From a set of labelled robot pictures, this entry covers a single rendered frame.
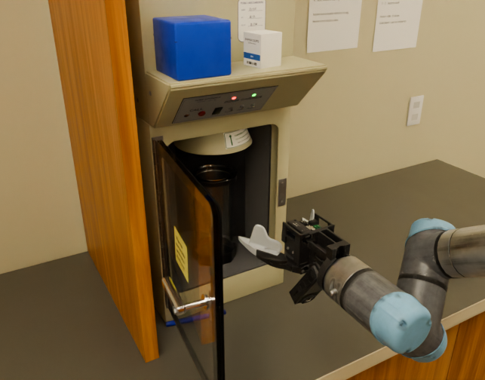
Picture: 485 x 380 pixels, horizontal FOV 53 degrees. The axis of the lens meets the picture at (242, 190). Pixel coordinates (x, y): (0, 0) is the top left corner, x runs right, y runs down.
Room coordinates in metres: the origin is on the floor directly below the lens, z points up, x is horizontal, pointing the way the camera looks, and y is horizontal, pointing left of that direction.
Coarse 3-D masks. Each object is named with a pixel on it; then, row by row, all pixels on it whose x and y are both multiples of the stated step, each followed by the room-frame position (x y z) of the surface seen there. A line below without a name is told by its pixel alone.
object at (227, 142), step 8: (200, 136) 0.98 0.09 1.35; (208, 136) 0.97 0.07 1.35; (216, 136) 0.97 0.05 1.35; (224, 136) 0.98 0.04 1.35; (232, 136) 0.98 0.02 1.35; (240, 136) 1.00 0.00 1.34; (248, 136) 1.03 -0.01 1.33; (176, 144) 1.01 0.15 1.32; (184, 144) 0.99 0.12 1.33; (192, 144) 0.97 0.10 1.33; (200, 144) 0.97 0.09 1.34; (208, 144) 0.97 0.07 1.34; (216, 144) 0.97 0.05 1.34; (224, 144) 0.97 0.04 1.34; (232, 144) 0.98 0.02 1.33; (240, 144) 0.99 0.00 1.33; (248, 144) 1.01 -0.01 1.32; (192, 152) 0.97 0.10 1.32; (200, 152) 0.96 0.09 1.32; (208, 152) 0.96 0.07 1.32; (216, 152) 0.96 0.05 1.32; (224, 152) 0.96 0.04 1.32; (232, 152) 0.97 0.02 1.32
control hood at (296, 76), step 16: (240, 64) 0.93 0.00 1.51; (288, 64) 0.93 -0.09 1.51; (304, 64) 0.93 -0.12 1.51; (320, 64) 0.93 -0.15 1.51; (160, 80) 0.81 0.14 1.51; (176, 80) 0.80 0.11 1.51; (192, 80) 0.80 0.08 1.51; (208, 80) 0.81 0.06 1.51; (224, 80) 0.82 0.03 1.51; (240, 80) 0.84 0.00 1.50; (256, 80) 0.85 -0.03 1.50; (272, 80) 0.88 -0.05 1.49; (288, 80) 0.90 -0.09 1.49; (304, 80) 0.92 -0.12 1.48; (160, 96) 0.81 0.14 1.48; (176, 96) 0.79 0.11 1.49; (192, 96) 0.81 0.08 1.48; (272, 96) 0.93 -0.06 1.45; (288, 96) 0.95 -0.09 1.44; (304, 96) 0.98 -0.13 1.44; (160, 112) 0.82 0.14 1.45; (176, 112) 0.83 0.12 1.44
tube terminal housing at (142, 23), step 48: (144, 0) 0.87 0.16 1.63; (192, 0) 0.92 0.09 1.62; (288, 0) 1.02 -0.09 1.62; (144, 48) 0.87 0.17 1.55; (240, 48) 0.97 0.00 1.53; (288, 48) 1.02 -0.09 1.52; (144, 96) 0.88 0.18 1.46; (144, 144) 0.90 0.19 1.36; (288, 144) 1.03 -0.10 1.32; (144, 192) 0.93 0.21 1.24; (240, 288) 0.97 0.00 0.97
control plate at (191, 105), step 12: (204, 96) 0.82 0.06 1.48; (216, 96) 0.84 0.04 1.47; (228, 96) 0.86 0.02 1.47; (240, 96) 0.87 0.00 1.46; (264, 96) 0.91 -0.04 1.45; (180, 108) 0.82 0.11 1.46; (192, 108) 0.84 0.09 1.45; (204, 108) 0.86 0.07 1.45; (228, 108) 0.89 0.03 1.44; (240, 108) 0.91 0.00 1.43; (252, 108) 0.93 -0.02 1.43; (180, 120) 0.86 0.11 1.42; (192, 120) 0.88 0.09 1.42
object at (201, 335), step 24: (168, 168) 0.78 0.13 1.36; (168, 192) 0.79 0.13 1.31; (192, 192) 0.66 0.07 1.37; (168, 216) 0.80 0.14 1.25; (192, 216) 0.66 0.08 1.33; (216, 216) 0.58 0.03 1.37; (168, 240) 0.82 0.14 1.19; (192, 240) 0.67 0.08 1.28; (216, 240) 0.58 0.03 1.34; (168, 264) 0.83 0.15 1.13; (192, 264) 0.67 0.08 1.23; (216, 264) 0.58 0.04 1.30; (192, 288) 0.68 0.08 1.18; (216, 288) 0.58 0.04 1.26; (192, 312) 0.69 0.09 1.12; (216, 312) 0.58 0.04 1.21; (192, 336) 0.70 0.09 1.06; (216, 336) 0.58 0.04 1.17; (192, 360) 0.71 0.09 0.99; (216, 360) 0.58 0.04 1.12
